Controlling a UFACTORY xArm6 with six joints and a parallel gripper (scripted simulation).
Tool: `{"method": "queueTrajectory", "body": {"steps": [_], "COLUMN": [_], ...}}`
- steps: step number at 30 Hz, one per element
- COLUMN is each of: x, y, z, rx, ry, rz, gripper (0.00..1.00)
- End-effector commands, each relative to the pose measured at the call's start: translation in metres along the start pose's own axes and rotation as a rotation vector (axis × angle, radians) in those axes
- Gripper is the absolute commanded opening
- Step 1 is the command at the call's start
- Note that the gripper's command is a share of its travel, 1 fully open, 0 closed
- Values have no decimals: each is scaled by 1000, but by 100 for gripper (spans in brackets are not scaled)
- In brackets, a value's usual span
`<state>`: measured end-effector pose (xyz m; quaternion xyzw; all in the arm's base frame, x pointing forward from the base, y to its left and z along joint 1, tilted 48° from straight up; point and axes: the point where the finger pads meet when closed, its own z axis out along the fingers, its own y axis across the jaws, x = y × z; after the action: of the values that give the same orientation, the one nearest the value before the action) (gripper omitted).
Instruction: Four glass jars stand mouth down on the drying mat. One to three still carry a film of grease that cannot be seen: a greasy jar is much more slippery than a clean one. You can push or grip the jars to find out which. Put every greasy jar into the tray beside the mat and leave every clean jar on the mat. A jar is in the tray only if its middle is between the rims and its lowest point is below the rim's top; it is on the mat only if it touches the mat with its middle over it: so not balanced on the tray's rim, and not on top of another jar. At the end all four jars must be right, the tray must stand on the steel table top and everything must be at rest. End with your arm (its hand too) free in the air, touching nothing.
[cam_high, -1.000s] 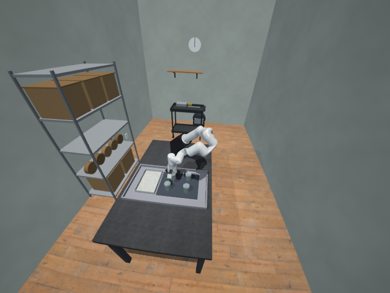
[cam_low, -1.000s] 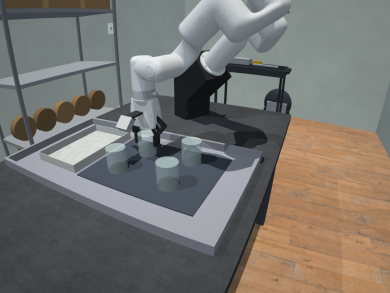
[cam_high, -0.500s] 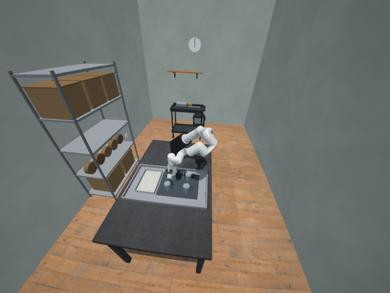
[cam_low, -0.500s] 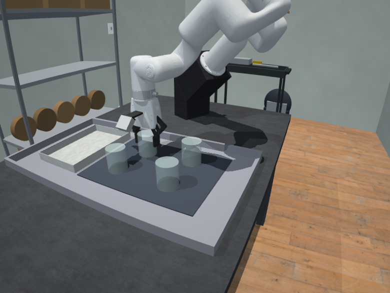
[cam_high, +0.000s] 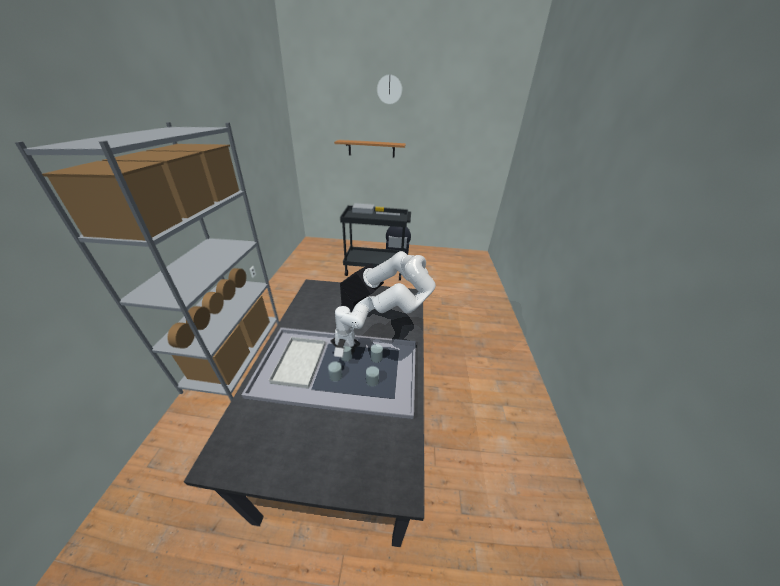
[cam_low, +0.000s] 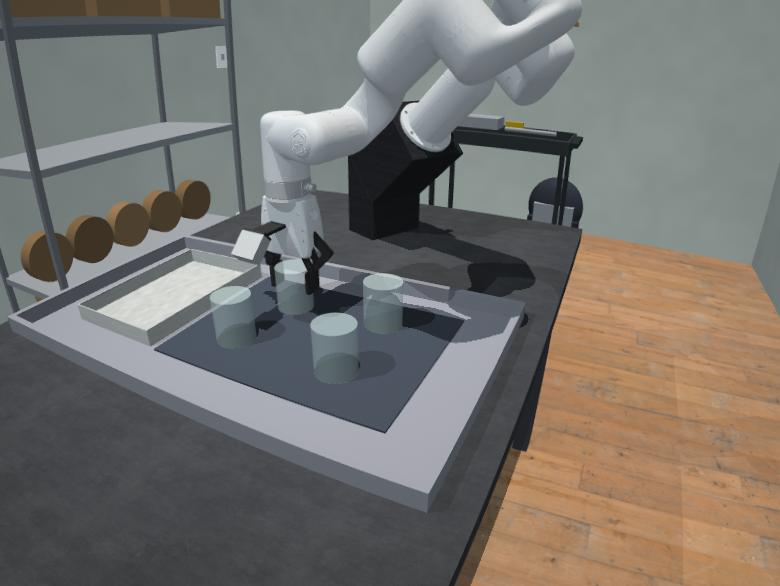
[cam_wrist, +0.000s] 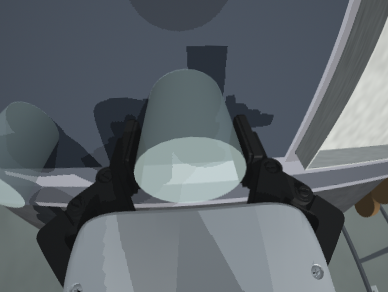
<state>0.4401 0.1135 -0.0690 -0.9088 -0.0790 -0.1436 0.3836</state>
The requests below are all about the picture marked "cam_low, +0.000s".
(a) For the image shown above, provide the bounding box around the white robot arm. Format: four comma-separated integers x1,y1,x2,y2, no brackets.
260,0,582,200

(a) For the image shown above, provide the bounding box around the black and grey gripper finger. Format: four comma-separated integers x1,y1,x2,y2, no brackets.
301,231,334,295
264,251,283,287

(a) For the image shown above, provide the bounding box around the clear glass jar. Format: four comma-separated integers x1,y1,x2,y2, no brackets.
210,286,257,349
310,313,359,384
363,273,403,334
274,259,314,315

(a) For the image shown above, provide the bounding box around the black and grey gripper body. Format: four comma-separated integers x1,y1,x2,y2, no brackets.
261,194,323,258

